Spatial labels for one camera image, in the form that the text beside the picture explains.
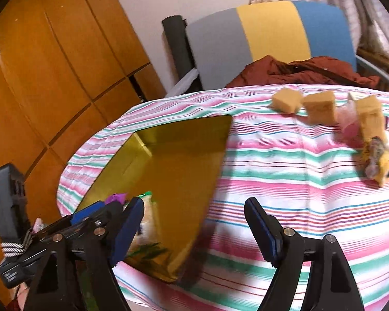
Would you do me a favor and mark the purple small object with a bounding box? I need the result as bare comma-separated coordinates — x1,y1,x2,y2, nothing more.
105,193,127,205

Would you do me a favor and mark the wooden wardrobe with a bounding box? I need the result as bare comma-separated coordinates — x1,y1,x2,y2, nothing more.
0,0,166,308

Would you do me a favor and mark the cream cardboard box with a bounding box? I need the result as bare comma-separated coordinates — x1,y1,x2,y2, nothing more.
347,91,363,102

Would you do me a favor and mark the tall yellow sponge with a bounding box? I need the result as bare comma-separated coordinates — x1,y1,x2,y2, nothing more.
356,96,387,143

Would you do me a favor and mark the grey yellow blue chair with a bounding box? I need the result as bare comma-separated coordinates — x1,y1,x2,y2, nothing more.
162,1,389,96

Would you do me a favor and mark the pink hair roller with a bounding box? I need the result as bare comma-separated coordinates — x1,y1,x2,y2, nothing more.
336,106,363,145

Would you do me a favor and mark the striped pink green blanket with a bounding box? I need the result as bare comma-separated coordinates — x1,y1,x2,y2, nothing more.
57,85,389,310

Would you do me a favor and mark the square yellow sponge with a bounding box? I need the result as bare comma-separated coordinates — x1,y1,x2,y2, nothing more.
303,91,337,126

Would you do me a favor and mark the yellow knit hat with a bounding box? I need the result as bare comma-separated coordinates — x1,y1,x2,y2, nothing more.
362,136,389,187

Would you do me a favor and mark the green printed box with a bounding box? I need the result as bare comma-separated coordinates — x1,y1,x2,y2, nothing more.
126,192,168,260

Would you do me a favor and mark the dark red cloth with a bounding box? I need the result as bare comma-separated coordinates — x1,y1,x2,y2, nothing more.
226,55,379,89

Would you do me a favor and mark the small yellow sponge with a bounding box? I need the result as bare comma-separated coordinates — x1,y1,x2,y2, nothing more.
272,87,303,114

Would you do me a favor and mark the gold storage box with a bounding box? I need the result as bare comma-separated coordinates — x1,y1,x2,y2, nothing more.
79,115,232,283

